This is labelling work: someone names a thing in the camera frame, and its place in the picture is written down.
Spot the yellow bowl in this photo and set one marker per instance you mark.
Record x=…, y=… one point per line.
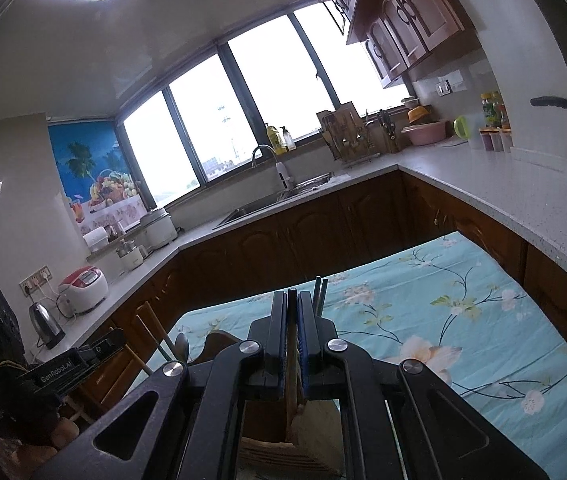
x=417, y=114

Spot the steel electric kettle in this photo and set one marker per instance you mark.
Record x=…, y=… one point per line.
x=46, y=327

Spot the wooden chopstick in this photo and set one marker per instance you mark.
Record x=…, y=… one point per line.
x=159, y=332
x=143, y=345

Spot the green cup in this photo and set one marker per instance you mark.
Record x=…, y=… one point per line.
x=461, y=127

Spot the white wall socket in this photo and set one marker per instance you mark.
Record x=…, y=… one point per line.
x=444, y=87

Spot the small white kitchen appliance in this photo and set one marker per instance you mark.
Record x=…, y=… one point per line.
x=131, y=256

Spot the steel kitchen sink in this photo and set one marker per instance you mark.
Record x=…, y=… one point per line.
x=273, y=202

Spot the floral teal tablecloth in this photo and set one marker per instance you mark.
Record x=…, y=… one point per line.
x=463, y=310

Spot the knife block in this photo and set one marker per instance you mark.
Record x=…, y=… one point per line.
x=388, y=132

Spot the wooden utensil holder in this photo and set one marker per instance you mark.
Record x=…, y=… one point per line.
x=263, y=455

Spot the grey kitchen countertop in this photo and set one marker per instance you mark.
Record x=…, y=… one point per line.
x=513, y=185

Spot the wall power outlet strip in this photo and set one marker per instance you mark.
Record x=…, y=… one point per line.
x=36, y=280

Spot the wooden cabinets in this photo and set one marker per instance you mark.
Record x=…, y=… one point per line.
x=398, y=10
x=313, y=230

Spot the wooden lower cabinets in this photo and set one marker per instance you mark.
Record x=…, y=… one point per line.
x=313, y=230

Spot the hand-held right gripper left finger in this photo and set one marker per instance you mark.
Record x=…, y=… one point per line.
x=283, y=355

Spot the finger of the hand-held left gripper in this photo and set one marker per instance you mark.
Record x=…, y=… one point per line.
x=106, y=347

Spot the group of sauce bottles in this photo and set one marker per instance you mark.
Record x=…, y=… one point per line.
x=493, y=109

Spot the pink plastic basin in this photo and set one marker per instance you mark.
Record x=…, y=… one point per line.
x=426, y=134

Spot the fruit wall poster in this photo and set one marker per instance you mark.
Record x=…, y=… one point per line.
x=96, y=175

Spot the curved steel faucet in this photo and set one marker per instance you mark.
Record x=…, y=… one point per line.
x=271, y=162

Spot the person's left hand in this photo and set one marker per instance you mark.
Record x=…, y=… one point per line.
x=58, y=437

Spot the yellow dish soap bottle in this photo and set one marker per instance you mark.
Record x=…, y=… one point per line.
x=276, y=140

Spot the red and white rice cooker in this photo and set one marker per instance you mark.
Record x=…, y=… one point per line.
x=83, y=287

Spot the clear soap bottle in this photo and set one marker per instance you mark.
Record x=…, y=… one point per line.
x=289, y=139

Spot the black wok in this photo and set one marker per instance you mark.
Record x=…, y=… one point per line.
x=563, y=106

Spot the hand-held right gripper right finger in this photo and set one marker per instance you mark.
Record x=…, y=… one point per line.
x=305, y=355

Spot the wooden cutting board rack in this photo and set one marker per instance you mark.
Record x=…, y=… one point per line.
x=346, y=132

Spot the kitchen window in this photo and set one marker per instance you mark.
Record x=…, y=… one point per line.
x=263, y=90

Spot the wooden upper cabinets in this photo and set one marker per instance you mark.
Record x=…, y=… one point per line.
x=398, y=10

